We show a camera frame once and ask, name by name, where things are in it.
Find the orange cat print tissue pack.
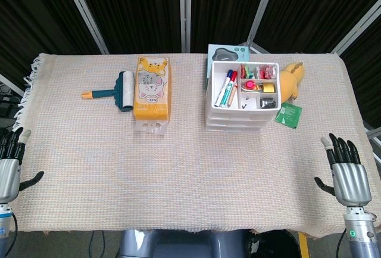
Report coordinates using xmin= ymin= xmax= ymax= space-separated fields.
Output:
xmin=132 ymin=56 xmax=174 ymax=136

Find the clear middle drawer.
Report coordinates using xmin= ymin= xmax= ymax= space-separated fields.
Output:
xmin=205 ymin=117 xmax=268 ymax=128

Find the bag of red candies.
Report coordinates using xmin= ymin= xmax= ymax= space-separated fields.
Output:
xmin=258 ymin=64 xmax=275 ymax=79

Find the green sachet packet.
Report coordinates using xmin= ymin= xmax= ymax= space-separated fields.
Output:
xmin=274 ymin=102 xmax=303 ymax=129

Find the clear drawer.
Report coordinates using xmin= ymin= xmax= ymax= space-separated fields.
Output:
xmin=205 ymin=109 xmax=271 ymax=121
xmin=205 ymin=123 xmax=263 ymax=134
xmin=205 ymin=117 xmax=268 ymax=128

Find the pink round clip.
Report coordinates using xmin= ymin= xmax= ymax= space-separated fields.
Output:
xmin=242 ymin=80 xmax=260 ymax=94

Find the light blue product box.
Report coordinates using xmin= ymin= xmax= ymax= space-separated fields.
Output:
xmin=205 ymin=43 xmax=251 ymax=89

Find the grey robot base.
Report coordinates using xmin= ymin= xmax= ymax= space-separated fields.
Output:
xmin=118 ymin=229 xmax=249 ymax=258

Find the black electronic equipment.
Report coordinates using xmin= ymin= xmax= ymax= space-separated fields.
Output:
xmin=0 ymin=89 xmax=19 ymax=128

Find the red cap green marker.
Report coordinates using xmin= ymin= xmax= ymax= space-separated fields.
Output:
xmin=220 ymin=71 xmax=238 ymax=107

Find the white drawer organizer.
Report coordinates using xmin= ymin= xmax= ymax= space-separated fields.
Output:
xmin=204 ymin=60 xmax=282 ymax=134

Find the wooden coloured pen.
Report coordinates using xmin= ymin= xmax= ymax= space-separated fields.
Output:
xmin=227 ymin=86 xmax=239 ymax=108

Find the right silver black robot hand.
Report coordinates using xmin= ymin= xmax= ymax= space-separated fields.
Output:
xmin=314 ymin=132 xmax=373 ymax=208

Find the clear top drawer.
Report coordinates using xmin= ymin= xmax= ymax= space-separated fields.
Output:
xmin=205 ymin=109 xmax=271 ymax=121

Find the clear bottom drawer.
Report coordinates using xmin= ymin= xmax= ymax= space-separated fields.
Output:
xmin=205 ymin=123 xmax=263 ymax=134

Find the aluminium screen frame post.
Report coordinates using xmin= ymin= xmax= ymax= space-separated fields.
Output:
xmin=179 ymin=0 xmax=192 ymax=53
xmin=58 ymin=0 xmax=110 ymax=55
xmin=330 ymin=0 xmax=381 ymax=55
xmin=245 ymin=0 xmax=281 ymax=46

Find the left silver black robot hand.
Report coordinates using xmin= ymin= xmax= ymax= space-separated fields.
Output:
xmin=0 ymin=128 xmax=45 ymax=204

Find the beige woven tablecloth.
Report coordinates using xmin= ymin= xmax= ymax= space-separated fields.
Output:
xmin=13 ymin=51 xmax=381 ymax=238

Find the blue cap whiteboard marker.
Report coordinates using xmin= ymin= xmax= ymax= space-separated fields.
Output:
xmin=214 ymin=69 xmax=235 ymax=107

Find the bag of red green clips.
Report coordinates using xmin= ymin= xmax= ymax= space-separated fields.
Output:
xmin=240 ymin=64 xmax=254 ymax=79

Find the yellow plush toy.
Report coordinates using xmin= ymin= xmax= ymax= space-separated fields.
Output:
xmin=278 ymin=61 xmax=305 ymax=102

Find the teal lint roller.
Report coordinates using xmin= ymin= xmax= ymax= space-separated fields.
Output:
xmin=82 ymin=71 xmax=136 ymax=113

